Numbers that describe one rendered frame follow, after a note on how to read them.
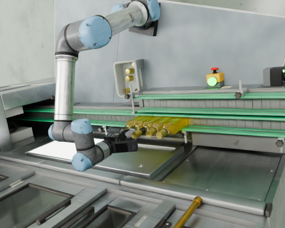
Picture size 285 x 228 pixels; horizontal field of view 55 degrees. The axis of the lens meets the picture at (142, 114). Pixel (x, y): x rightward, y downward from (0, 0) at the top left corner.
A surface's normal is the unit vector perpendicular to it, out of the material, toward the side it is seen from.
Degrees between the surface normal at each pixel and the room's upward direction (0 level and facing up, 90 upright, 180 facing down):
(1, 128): 90
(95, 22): 81
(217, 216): 0
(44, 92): 90
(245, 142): 0
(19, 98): 90
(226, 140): 0
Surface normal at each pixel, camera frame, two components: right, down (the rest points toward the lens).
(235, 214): -0.12, -0.97
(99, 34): 0.72, 0.07
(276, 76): -0.55, 0.26
